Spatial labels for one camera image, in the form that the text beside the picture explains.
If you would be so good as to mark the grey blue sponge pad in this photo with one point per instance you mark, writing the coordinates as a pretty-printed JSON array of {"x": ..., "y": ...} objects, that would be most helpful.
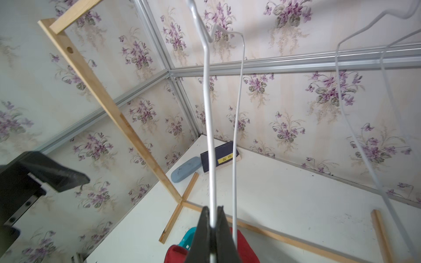
[{"x": 186, "y": 169}]

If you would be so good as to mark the wooden clothes rack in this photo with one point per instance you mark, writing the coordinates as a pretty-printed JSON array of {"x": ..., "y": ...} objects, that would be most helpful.
[{"x": 55, "y": 30}]

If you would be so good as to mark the teal plastic laundry basket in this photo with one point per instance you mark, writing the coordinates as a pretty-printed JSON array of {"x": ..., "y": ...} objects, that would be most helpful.
[{"x": 188, "y": 238}]

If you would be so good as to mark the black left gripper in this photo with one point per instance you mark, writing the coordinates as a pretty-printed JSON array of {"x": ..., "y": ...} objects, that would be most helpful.
[{"x": 19, "y": 191}]

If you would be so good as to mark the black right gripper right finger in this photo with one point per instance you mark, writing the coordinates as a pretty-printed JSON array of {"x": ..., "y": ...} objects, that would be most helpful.
[{"x": 226, "y": 251}]

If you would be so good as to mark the dark blue book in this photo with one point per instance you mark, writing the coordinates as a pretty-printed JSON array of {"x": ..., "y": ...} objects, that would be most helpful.
[{"x": 224, "y": 155}]

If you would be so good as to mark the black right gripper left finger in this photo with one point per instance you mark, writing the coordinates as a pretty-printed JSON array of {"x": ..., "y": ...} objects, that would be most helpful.
[{"x": 200, "y": 247}]

